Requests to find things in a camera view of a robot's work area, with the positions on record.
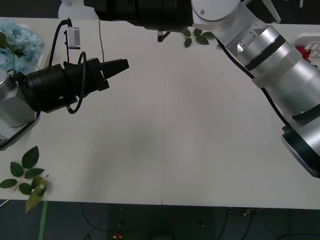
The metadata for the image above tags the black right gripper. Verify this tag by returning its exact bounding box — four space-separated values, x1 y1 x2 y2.
83 0 140 22

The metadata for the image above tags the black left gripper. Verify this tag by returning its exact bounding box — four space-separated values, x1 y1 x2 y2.
62 57 130 106

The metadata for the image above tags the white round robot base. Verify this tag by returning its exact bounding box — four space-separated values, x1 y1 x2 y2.
58 0 99 20

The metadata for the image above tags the shallow white box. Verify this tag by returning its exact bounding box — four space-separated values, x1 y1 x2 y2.
291 33 320 66
0 16 50 151

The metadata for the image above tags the dark green leaf twig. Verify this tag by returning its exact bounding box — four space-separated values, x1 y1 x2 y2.
0 145 50 196
183 28 216 49

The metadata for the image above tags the olive green loose leaf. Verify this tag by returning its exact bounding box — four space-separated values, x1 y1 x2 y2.
25 174 50 214

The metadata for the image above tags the red rose green stem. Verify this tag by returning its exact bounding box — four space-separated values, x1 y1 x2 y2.
296 44 316 66

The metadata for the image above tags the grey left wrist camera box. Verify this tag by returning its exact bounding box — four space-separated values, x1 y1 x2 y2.
64 26 82 50

